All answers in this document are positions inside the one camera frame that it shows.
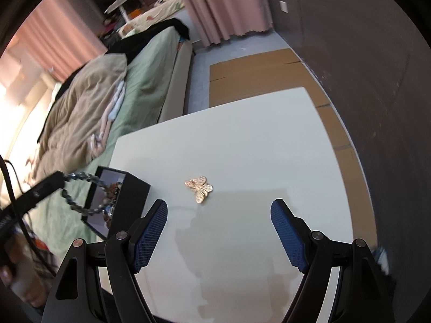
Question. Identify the black jewelry box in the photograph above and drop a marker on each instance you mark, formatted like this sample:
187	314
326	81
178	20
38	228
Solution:
131	195

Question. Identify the beige blanket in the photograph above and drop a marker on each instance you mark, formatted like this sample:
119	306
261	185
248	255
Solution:
77	107

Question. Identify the bed with green sheet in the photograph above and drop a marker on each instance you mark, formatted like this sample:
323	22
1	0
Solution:
144	84

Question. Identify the person's left hand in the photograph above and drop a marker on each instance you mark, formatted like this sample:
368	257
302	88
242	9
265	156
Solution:
20	282

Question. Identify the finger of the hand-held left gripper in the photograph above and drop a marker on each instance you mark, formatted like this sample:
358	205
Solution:
42	188

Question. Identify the gold butterfly brooch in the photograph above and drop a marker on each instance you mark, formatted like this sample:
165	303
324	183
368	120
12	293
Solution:
200	190

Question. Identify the pastel striped cloth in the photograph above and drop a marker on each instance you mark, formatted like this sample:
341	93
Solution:
114	107

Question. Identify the white wall outlet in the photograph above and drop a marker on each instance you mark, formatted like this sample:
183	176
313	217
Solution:
284	7

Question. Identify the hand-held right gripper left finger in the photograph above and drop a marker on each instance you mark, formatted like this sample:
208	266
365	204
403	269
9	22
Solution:
151	232

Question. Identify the floral quilt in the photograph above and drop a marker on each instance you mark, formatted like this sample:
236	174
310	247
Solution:
158	6

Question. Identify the pink curtain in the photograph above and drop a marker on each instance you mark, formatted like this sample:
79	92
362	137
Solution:
222	3
57	30

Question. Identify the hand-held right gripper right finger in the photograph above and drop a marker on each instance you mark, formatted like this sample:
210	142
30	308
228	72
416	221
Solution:
288	235

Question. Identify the white side table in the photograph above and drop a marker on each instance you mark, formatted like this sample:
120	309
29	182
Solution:
119	5

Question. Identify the black cloth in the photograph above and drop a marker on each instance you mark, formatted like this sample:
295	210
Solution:
148	37

